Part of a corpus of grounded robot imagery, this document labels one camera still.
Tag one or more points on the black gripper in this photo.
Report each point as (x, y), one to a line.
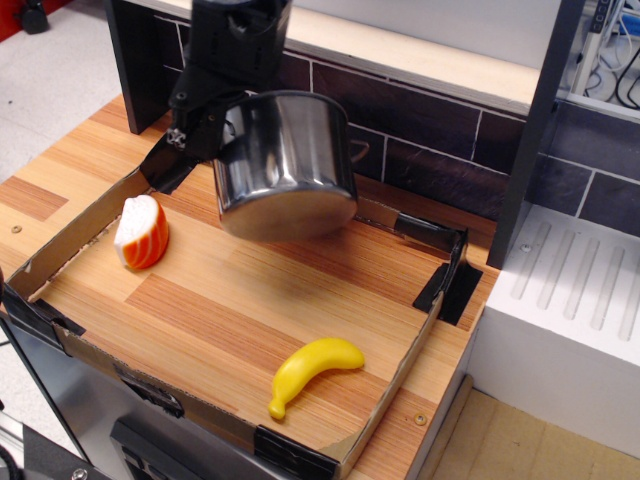
(233, 46)

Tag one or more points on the stainless steel pot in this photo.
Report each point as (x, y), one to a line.
(285, 168)

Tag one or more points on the cardboard fence with black tape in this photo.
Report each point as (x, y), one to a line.
(171, 366)

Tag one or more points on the orange white toy sushi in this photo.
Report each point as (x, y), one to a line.
(142, 235)

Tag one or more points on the light wooden shelf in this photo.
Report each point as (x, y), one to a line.
(467, 76)

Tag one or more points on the yellow toy banana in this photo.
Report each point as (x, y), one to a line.
(305, 364)

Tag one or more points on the white dish drainer sink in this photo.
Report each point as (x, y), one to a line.
(573, 278)

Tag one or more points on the dark grey vertical post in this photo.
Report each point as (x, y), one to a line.
(513, 208)

